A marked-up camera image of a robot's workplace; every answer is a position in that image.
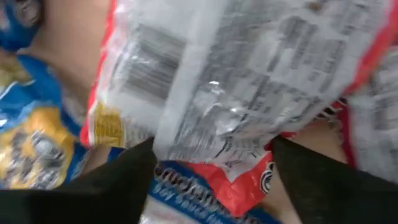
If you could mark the red Maruchan noodle packet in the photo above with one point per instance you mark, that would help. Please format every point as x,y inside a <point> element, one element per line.
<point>217,62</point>
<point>379,124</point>

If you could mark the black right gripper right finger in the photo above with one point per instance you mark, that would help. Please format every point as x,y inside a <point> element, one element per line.
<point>311,186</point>

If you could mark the blue Maruchan noodle packet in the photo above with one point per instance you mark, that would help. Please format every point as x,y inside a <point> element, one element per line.
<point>15,34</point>
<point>186,199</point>
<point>31,140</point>

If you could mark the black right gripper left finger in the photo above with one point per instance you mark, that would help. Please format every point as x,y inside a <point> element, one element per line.
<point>124,186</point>

